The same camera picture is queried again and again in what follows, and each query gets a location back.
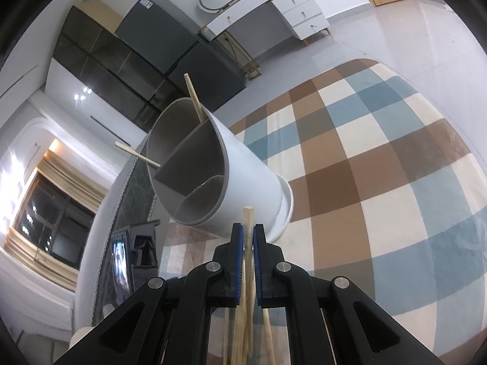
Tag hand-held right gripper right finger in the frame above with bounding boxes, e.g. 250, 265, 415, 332
253, 224, 446, 365

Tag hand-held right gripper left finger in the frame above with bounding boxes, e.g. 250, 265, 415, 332
53, 224, 244, 365

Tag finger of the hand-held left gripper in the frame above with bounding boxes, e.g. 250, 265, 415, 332
130, 220, 159, 269

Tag wooden chopstick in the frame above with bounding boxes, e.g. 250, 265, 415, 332
184, 73, 205, 122
115, 141, 161, 168
222, 308, 231, 365
232, 304, 247, 365
262, 308, 278, 365
242, 206, 255, 356

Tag white grey utensil holder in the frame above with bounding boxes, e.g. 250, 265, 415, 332
145, 98, 293, 242

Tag window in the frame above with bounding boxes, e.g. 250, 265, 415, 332
11, 171, 96, 270

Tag beige curtain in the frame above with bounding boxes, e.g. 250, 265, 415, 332
36, 151, 109, 214

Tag checkered tablecloth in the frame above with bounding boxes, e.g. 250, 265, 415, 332
158, 58, 487, 365

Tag black glass cabinet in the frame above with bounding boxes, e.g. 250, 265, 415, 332
51, 5, 187, 134

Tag grey refrigerator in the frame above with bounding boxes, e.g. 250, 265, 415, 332
115, 0, 246, 113

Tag white dresser with drawers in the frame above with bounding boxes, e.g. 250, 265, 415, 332
200, 0, 331, 80

